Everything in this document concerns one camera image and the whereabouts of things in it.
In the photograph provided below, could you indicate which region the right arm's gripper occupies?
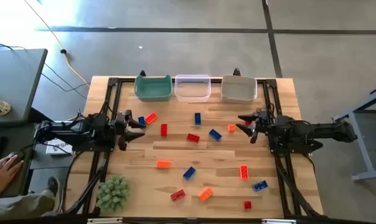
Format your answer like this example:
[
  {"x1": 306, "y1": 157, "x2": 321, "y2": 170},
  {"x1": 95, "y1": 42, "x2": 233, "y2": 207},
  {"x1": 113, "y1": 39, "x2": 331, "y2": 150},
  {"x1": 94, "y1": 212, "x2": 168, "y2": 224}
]
[{"x1": 235, "y1": 108, "x2": 272, "y2": 145}]

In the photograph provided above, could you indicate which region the left arm's gripper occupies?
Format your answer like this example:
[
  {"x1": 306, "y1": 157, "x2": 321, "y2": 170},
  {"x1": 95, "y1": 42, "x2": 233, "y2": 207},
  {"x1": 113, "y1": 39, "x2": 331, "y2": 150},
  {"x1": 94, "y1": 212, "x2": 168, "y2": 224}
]
[{"x1": 109, "y1": 109, "x2": 147, "y2": 152}]

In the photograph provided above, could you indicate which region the white plastic bin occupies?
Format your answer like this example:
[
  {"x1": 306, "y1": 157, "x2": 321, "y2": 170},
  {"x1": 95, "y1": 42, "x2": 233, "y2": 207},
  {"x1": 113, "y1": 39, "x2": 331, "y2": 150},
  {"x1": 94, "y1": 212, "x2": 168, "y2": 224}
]
[{"x1": 220, "y1": 74, "x2": 258, "y2": 105}]

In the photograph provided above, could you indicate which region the green plastic bin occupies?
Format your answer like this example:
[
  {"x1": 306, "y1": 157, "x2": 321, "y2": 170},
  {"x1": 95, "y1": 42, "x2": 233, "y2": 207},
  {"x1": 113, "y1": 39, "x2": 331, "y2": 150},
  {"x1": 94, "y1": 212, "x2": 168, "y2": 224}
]
[{"x1": 134, "y1": 74, "x2": 173, "y2": 103}]

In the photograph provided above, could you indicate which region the green artificial plant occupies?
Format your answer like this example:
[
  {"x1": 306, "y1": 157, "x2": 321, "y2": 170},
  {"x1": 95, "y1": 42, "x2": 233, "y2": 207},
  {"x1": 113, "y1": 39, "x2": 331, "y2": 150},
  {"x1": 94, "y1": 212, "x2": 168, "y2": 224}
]
[{"x1": 95, "y1": 174, "x2": 131, "y2": 213}]

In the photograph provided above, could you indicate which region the clear plastic bin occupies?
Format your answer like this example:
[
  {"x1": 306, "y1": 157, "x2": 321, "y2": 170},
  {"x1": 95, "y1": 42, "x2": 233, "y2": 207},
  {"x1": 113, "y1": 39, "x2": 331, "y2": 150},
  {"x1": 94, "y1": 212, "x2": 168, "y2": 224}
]
[{"x1": 174, "y1": 74, "x2": 212, "y2": 103}]

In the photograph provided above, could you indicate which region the white printed box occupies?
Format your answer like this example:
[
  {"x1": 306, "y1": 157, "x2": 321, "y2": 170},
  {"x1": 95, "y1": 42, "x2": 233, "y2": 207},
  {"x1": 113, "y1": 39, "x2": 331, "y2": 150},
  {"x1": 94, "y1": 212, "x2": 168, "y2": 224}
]
[{"x1": 45, "y1": 138, "x2": 74, "y2": 156}]

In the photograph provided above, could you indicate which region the person's shoe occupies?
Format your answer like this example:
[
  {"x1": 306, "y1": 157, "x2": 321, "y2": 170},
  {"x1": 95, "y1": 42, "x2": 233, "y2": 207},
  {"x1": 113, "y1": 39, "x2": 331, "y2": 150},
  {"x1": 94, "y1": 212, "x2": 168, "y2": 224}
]
[{"x1": 47, "y1": 175, "x2": 61, "y2": 197}]

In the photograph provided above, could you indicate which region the black computer mouse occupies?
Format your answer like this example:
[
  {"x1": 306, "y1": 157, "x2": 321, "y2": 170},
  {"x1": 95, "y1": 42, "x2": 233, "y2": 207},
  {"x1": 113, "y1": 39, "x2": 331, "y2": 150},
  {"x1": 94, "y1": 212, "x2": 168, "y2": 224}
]
[{"x1": 6, "y1": 150, "x2": 26, "y2": 160}]

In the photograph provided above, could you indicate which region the dark grey desk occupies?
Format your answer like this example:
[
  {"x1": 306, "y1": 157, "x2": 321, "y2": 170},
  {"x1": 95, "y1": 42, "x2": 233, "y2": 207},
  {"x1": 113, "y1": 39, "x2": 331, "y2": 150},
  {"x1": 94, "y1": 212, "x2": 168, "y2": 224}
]
[{"x1": 0, "y1": 122, "x2": 40, "y2": 200}]

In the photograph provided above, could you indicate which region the light grey desk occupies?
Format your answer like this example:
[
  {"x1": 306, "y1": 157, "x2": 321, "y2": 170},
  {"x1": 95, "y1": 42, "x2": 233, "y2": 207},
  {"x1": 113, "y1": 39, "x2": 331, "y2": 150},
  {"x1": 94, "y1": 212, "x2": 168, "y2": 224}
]
[{"x1": 0, "y1": 48, "x2": 49, "y2": 126}]

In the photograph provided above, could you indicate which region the person's leg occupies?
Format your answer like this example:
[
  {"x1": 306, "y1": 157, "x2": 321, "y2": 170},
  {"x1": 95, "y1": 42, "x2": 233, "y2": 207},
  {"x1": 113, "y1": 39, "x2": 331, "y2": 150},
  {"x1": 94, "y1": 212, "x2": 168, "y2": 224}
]
[{"x1": 0, "y1": 189, "x2": 57, "y2": 222}]

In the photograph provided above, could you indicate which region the person's hand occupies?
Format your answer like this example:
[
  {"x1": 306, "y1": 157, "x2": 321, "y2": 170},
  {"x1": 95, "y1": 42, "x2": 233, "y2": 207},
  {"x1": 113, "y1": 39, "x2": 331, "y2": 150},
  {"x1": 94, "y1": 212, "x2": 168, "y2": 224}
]
[{"x1": 0, "y1": 154, "x2": 24, "y2": 200}]

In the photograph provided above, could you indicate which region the black aluminium table frame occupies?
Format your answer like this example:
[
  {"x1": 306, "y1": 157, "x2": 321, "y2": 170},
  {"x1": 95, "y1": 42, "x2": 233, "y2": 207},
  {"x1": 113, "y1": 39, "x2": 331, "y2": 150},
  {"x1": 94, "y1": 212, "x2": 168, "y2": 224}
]
[{"x1": 59, "y1": 77, "x2": 324, "y2": 219}]

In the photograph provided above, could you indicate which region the yellow cable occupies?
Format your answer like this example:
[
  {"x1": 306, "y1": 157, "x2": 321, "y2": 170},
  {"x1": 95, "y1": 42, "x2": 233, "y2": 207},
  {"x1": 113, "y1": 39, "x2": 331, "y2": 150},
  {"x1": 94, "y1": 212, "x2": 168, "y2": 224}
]
[{"x1": 23, "y1": 0, "x2": 92, "y2": 88}]

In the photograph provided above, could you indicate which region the thin black floor cable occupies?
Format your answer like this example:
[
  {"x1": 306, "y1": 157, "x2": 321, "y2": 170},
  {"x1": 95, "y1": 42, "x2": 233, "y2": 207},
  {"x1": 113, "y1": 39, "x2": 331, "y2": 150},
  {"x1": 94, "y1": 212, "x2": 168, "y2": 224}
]
[
  {"x1": 40, "y1": 72, "x2": 88, "y2": 100},
  {"x1": 0, "y1": 40, "x2": 91, "y2": 93}
]

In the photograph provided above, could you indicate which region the black hanging cable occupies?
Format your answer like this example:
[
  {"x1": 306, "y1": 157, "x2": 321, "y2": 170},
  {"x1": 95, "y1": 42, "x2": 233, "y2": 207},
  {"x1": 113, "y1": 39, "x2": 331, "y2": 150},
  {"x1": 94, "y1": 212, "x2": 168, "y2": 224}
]
[{"x1": 60, "y1": 151, "x2": 83, "y2": 214}]

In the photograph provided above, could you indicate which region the silver metal bracket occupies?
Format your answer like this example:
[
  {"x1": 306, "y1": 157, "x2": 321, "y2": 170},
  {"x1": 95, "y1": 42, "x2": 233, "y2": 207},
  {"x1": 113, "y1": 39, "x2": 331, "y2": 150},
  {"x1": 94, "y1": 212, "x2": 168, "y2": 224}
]
[
  {"x1": 87, "y1": 217, "x2": 123, "y2": 224},
  {"x1": 261, "y1": 218, "x2": 297, "y2": 224}
]

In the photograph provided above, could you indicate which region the grey-blue metal table frame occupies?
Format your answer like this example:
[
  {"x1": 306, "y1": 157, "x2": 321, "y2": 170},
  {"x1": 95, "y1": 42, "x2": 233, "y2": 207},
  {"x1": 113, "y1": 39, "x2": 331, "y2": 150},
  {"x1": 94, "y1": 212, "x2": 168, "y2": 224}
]
[{"x1": 331, "y1": 86, "x2": 376, "y2": 184}]

